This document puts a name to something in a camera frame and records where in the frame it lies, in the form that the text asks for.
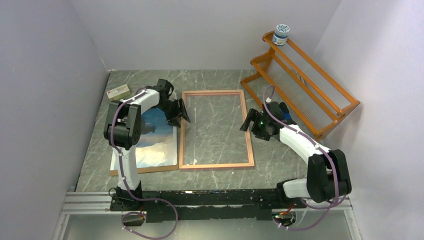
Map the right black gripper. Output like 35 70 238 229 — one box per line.
240 108 271 141

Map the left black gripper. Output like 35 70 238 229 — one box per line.
156 98 191 128

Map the copper wooden picture frame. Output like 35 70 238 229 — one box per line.
178 89 256 171

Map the mountain landscape photo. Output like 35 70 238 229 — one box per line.
103 89 178 176

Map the clear acrylic sheet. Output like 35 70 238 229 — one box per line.
182 93 250 166

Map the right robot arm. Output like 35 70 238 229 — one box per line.
240 101 352 208

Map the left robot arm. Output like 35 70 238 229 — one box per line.
103 78 191 210

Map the blue stapler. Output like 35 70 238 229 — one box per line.
278 102 292 121

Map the small white red box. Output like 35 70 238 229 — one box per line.
106 84 131 101

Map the orange wooden rack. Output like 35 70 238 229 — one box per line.
240 31 361 140

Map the white blue jar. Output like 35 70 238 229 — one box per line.
271 24 290 46

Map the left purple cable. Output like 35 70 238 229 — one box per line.
110 86 180 240

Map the purple cable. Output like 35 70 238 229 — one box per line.
262 84 347 232
110 86 180 240

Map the brown frame backing board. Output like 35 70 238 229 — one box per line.
109 125 180 177

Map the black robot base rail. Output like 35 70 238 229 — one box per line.
109 188 306 223

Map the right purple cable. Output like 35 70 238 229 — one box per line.
262 84 347 232

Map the aluminium extrusion rail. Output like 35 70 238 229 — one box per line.
52 188 364 240

